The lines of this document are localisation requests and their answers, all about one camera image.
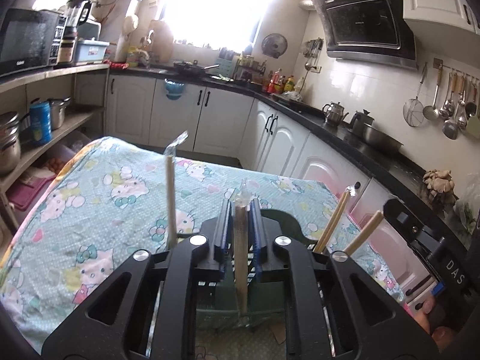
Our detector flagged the steel pots on shelf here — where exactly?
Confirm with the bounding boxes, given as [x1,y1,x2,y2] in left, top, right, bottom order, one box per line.
[0,111,21,176]

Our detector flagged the steel kettle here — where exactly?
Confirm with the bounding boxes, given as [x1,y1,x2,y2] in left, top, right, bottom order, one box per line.
[321,102,349,126]

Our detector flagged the green plastic utensil basket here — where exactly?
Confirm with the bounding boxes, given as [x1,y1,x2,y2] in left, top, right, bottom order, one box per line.
[194,208,320,331]

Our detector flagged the blender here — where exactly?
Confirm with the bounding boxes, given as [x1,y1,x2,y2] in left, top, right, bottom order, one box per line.
[57,0,92,66]

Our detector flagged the wire skimmer ladle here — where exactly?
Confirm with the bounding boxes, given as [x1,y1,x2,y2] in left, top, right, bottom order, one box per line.
[403,63,428,128]

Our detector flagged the dried mushrooms pile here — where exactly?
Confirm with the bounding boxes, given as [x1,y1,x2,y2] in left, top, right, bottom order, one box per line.
[421,169,457,211]

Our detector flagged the Hello Kitty tablecloth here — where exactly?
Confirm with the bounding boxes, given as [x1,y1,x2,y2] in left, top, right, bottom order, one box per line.
[0,135,406,360]

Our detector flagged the blue canister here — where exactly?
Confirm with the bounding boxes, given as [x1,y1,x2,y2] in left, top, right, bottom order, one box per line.
[29,102,52,146]

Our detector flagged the black range hood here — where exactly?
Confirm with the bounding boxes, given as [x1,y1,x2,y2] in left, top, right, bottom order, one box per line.
[312,0,417,70]

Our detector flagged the chopstick pair five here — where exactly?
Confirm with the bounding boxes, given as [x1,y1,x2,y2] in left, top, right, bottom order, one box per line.
[163,131,189,250]

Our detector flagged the chopstick pair three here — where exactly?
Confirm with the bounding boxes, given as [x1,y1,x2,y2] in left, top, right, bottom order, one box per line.
[343,211,384,256]

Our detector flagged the chopstick pair one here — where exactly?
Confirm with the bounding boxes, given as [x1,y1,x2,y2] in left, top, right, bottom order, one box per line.
[233,180,251,323]

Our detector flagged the steel soup ladle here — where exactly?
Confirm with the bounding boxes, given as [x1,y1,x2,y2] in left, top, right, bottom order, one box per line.
[422,64,443,121]

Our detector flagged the black frying pan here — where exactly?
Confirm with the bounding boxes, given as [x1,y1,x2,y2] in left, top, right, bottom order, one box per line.
[173,60,220,77]

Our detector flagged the person's right hand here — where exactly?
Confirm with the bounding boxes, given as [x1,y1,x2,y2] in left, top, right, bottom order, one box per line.
[414,295,456,352]

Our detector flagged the black cooking pot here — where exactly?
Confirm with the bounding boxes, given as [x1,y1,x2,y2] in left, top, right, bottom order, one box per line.
[349,110,403,156]

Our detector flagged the wall fan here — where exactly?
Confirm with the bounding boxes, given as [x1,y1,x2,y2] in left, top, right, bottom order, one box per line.
[261,33,288,59]

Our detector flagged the blue storage box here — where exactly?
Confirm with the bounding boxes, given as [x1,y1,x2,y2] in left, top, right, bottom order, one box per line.
[73,40,110,65]

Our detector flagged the black microwave oven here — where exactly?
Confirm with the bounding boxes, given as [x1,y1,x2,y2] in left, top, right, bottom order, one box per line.
[0,8,67,77]

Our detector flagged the chopstick pair four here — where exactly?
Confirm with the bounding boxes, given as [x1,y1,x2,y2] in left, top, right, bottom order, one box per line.
[313,184,357,254]

